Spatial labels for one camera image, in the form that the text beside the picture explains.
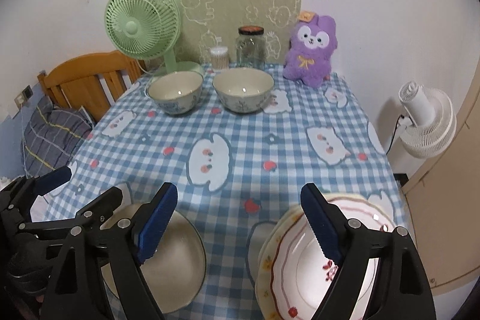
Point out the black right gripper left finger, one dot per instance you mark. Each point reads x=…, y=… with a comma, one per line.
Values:
x=130, y=242

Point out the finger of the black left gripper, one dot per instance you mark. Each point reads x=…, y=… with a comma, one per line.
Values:
x=22, y=192
x=95, y=213

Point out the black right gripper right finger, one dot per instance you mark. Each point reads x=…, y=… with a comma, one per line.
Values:
x=400, y=290

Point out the large cream green-rimmed bowl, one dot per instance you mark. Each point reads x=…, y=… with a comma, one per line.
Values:
x=176, y=272

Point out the grey plaid pillow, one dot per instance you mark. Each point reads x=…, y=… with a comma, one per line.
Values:
x=51, y=137

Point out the cream plate yellow flowers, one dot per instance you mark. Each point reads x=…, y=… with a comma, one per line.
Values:
x=266, y=257

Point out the blue floral ceramic bowl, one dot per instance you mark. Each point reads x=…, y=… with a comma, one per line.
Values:
x=176, y=93

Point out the blue checkered tablecloth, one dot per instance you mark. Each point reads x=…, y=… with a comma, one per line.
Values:
x=235, y=174

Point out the white standing fan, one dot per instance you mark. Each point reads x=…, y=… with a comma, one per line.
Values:
x=433, y=120

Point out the leaf pattern ceramic bowl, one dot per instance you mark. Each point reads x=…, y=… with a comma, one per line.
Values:
x=243, y=90

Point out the cotton swab container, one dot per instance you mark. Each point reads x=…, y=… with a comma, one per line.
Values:
x=220, y=58

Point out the green desk fan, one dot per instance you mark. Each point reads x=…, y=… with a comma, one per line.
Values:
x=148, y=30

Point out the glass jar black lid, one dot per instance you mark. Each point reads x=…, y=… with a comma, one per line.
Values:
x=250, y=47

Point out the purple plush bunny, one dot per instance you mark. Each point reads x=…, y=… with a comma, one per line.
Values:
x=312, y=44

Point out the wall power socket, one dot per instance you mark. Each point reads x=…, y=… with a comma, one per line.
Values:
x=24, y=96

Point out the green cartoon wall mat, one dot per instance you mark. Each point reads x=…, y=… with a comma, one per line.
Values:
x=209, y=23

